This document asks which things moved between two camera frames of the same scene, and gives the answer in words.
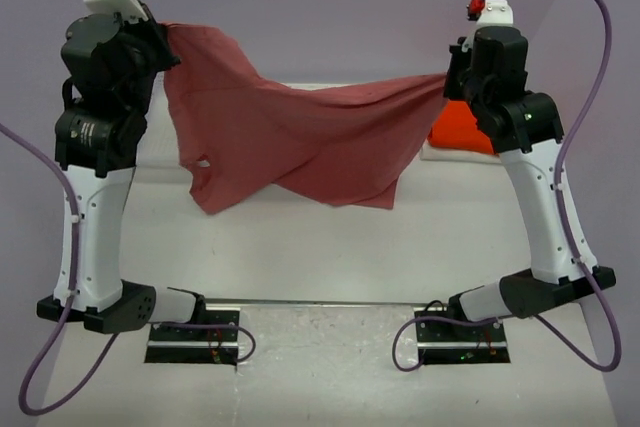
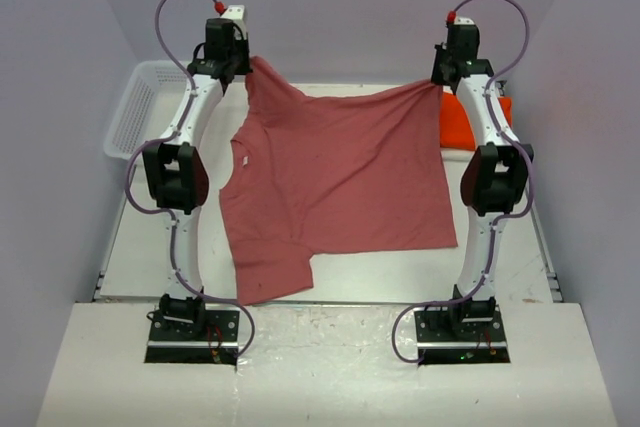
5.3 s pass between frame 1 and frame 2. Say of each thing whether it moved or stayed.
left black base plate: stayed
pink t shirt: moved
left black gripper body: moved
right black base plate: stayed
